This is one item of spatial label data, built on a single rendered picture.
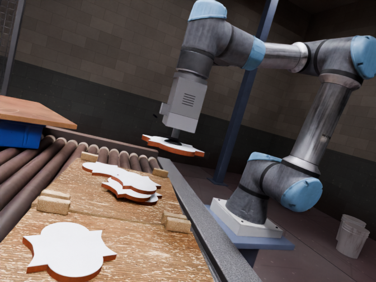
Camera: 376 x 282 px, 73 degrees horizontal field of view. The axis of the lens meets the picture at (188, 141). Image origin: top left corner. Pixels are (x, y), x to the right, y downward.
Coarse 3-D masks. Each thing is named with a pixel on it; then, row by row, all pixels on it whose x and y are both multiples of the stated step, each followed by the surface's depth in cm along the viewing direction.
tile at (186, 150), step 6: (144, 138) 58; (150, 138) 55; (156, 138) 58; (162, 138) 61; (150, 144) 52; (156, 144) 52; (162, 144) 52; (168, 144) 52; (174, 144) 55; (186, 144) 62; (168, 150) 51; (174, 150) 50; (180, 150) 50; (186, 150) 51; (192, 150) 54; (198, 150) 57; (192, 156) 53
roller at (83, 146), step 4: (80, 144) 121; (84, 144) 122; (80, 148) 112; (84, 148) 117; (76, 152) 105; (80, 152) 107; (72, 156) 99; (76, 156) 100; (80, 156) 103; (68, 160) 94; (72, 160) 93; (64, 164) 90; (68, 164) 87; (64, 168) 83; (60, 172) 79; (56, 176) 77
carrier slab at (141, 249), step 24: (24, 216) 48; (48, 216) 50; (72, 216) 52; (120, 240) 49; (144, 240) 51; (168, 240) 54; (192, 240) 57; (0, 264) 35; (24, 264) 36; (120, 264) 42; (144, 264) 44; (168, 264) 46; (192, 264) 48
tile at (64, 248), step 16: (64, 224) 47; (32, 240) 40; (48, 240) 41; (64, 240) 42; (80, 240) 43; (96, 240) 45; (32, 256) 38; (48, 256) 37; (64, 256) 38; (80, 256) 39; (96, 256) 40; (112, 256) 42; (48, 272) 36; (64, 272) 35; (80, 272) 36; (96, 272) 38
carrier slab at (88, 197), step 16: (80, 160) 91; (64, 176) 72; (80, 176) 75; (96, 176) 79; (64, 192) 62; (80, 192) 64; (96, 192) 67; (112, 192) 70; (160, 192) 81; (80, 208) 57; (96, 208) 59; (112, 208) 61; (128, 208) 63; (144, 208) 66; (160, 208) 69; (176, 208) 72; (160, 224) 60
